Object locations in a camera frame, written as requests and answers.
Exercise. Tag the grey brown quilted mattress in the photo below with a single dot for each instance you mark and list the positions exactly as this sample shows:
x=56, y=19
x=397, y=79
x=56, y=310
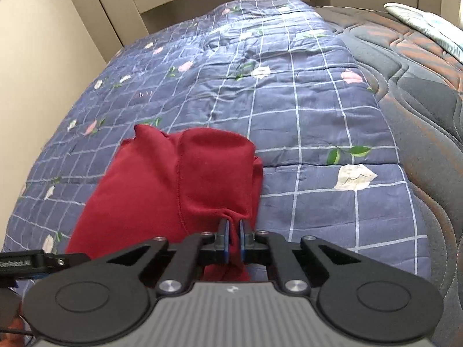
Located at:
x=416, y=97

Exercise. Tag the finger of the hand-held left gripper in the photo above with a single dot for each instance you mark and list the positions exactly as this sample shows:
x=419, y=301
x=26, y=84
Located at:
x=68, y=261

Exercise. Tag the red shirt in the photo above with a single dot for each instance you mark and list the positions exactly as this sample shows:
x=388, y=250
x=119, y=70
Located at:
x=162, y=188

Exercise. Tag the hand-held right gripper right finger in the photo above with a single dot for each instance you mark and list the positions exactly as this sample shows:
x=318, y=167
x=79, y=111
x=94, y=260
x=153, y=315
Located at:
x=241, y=240

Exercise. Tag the blue checked floral quilt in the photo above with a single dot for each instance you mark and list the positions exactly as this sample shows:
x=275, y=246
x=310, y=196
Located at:
x=289, y=115

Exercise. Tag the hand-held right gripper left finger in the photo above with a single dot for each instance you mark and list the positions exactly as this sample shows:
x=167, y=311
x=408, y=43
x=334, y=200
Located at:
x=225, y=240

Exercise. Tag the light blue patterned pillow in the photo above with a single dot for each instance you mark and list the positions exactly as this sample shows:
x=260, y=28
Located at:
x=427, y=25

